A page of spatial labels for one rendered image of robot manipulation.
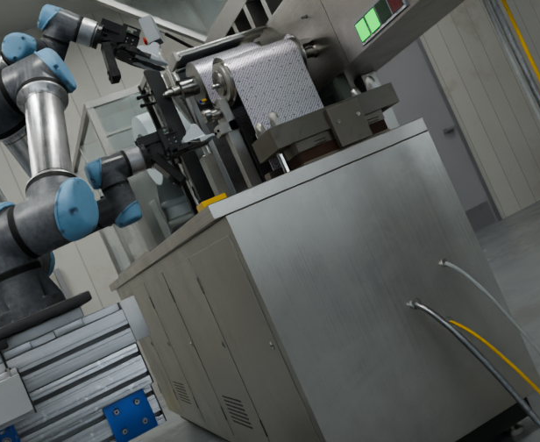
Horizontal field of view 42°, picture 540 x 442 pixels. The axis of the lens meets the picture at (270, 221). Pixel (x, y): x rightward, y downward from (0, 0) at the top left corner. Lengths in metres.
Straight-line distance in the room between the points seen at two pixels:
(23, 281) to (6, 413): 0.27
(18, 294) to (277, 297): 0.61
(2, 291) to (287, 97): 1.04
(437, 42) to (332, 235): 5.84
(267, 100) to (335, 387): 0.85
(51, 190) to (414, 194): 0.95
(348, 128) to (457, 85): 5.57
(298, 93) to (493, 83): 5.71
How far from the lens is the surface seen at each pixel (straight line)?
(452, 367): 1.91
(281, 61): 2.14
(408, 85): 7.04
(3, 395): 1.33
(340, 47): 2.13
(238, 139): 2.10
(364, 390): 1.78
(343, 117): 1.90
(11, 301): 1.45
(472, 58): 7.68
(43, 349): 1.45
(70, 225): 1.42
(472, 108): 7.46
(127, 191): 1.89
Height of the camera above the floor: 0.76
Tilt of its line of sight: 1 degrees up
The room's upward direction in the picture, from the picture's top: 24 degrees counter-clockwise
